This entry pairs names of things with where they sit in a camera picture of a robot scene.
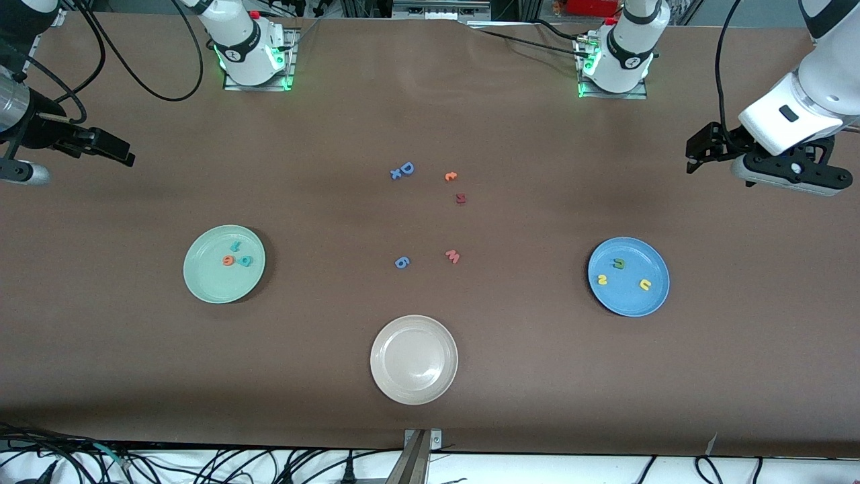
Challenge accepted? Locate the blue plate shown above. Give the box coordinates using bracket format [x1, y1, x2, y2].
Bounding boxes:
[588, 237, 671, 318]

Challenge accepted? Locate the light green plate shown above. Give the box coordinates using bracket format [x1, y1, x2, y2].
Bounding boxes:
[183, 225, 267, 305]

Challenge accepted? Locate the red box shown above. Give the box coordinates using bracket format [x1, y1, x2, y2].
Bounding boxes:
[566, 0, 622, 17]

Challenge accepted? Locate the brown table cover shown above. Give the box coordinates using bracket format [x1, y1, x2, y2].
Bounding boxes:
[0, 10, 860, 461]

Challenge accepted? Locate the beige plate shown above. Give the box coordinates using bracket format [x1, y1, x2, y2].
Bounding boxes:
[370, 315, 459, 405]

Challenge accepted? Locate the aluminium profile beam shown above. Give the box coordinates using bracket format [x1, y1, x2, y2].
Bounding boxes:
[386, 430, 431, 484]

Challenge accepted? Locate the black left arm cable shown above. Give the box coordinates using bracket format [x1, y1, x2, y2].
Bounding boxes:
[714, 0, 748, 134]

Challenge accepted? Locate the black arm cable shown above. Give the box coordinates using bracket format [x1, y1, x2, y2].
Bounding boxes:
[0, 0, 205, 125]
[714, 0, 748, 134]

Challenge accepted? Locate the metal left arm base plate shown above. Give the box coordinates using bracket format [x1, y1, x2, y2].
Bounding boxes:
[578, 34, 649, 100]

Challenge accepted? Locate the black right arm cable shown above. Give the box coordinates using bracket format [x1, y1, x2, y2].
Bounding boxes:
[0, 0, 205, 125]

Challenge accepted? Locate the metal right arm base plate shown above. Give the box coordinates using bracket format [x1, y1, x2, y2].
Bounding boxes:
[224, 27, 297, 91]

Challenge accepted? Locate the black cable on table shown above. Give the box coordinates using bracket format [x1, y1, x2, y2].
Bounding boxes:
[477, 27, 582, 58]
[531, 19, 592, 44]

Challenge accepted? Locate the silver aluminium frame rail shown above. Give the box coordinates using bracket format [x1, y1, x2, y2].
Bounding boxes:
[392, 0, 491, 21]

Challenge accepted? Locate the teal floor cable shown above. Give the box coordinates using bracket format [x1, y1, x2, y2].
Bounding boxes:
[93, 442, 133, 470]

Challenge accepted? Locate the small silver mounting bracket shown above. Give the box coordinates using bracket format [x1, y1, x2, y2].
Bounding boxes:
[403, 429, 443, 451]

